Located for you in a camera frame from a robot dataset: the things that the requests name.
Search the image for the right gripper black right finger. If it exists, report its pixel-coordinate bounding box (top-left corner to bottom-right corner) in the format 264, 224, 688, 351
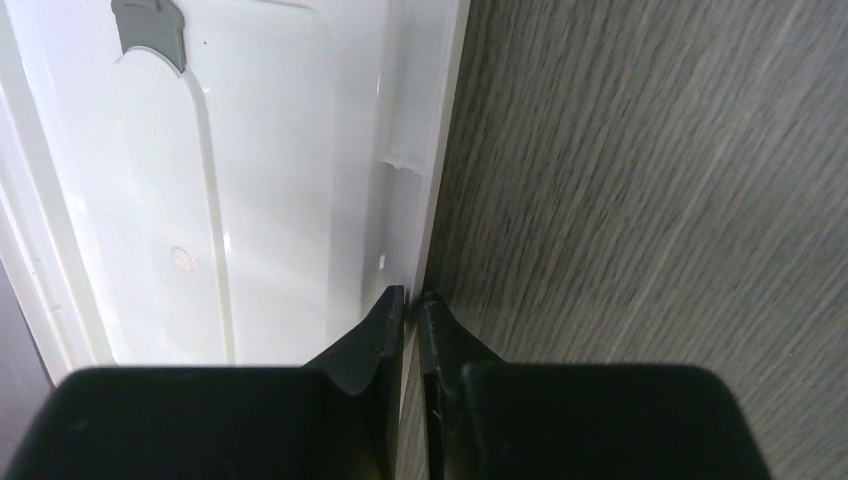
417, 292, 770, 479

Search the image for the white plastic tray lid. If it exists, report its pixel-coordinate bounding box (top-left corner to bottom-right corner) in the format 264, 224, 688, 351
1, 1, 470, 382

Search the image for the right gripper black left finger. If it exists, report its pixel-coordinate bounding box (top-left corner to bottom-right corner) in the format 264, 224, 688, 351
6, 286, 405, 479

